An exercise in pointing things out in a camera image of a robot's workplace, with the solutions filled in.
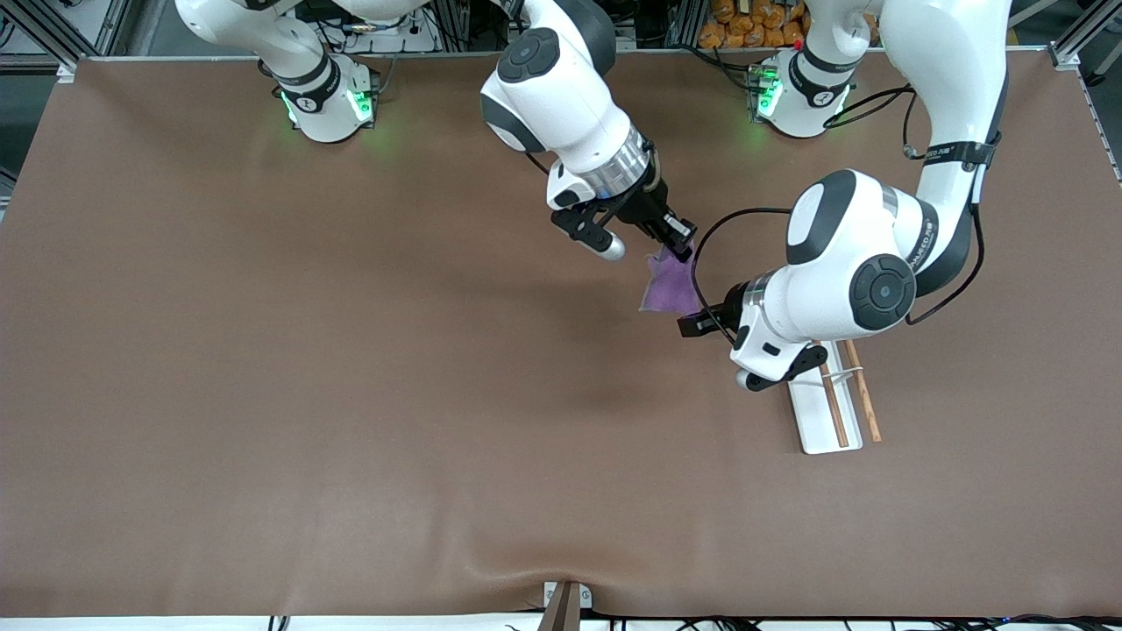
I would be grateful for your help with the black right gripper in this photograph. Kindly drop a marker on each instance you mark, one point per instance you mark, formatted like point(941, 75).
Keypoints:
point(648, 210)

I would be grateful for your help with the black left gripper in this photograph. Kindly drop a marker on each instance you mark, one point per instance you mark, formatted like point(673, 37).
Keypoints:
point(721, 315)

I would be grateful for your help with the purple towel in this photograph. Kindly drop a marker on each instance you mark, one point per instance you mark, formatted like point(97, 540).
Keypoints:
point(671, 285)

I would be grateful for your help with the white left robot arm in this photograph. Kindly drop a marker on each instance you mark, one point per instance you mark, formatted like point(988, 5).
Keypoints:
point(841, 280)

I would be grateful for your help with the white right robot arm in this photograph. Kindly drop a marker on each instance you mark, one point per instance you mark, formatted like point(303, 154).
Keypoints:
point(561, 105)

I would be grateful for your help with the pile of orange items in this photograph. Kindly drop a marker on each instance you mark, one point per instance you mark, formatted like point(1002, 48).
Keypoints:
point(749, 26)

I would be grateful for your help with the brown table mat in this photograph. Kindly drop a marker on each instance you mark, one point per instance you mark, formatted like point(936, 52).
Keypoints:
point(351, 350)

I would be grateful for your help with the white power strip with plugs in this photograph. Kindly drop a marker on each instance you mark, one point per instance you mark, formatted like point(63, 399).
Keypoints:
point(386, 35)

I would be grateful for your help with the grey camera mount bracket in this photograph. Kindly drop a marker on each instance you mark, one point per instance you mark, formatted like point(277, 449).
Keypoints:
point(564, 605)

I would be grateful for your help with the aluminium frame profile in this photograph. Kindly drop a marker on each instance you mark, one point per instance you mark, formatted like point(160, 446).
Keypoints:
point(1074, 35)
point(61, 31)

